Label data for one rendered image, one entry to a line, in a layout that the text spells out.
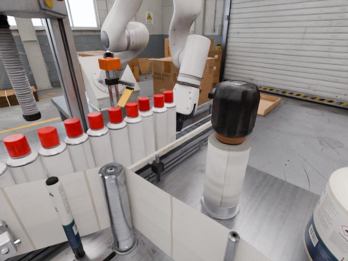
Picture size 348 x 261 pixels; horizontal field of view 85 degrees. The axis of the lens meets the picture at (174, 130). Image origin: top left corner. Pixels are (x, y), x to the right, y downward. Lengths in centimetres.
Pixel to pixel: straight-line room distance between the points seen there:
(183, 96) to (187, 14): 25
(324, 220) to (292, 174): 35
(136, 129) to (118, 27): 51
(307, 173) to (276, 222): 32
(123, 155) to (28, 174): 21
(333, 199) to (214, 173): 19
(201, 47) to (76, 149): 48
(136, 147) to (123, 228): 25
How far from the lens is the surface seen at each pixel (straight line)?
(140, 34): 100
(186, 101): 67
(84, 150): 48
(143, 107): 56
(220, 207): 46
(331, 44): 461
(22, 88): 52
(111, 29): 94
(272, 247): 48
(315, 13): 470
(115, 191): 32
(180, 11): 69
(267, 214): 53
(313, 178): 79
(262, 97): 150
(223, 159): 38
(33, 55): 578
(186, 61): 68
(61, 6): 54
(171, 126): 65
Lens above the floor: 126
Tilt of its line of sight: 27 degrees down
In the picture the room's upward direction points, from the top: straight up
